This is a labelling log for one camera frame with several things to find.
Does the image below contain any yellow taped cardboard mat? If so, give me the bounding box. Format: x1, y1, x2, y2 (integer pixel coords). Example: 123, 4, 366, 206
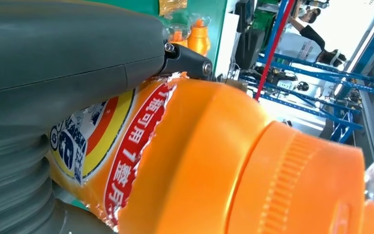
158, 0, 188, 16

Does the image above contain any open cardboard box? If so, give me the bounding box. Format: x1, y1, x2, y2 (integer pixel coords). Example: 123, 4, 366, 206
219, 75, 249, 93

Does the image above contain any green plastic crate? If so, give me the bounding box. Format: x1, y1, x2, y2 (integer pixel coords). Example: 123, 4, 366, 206
252, 3, 283, 31

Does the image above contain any red rack beam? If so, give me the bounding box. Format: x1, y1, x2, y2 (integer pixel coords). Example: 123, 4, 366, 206
254, 0, 296, 101

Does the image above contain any person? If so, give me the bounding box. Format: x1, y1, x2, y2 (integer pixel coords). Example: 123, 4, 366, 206
287, 5, 348, 67

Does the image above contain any blue metal rack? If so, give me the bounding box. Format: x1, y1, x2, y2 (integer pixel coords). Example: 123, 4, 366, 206
256, 0, 374, 144

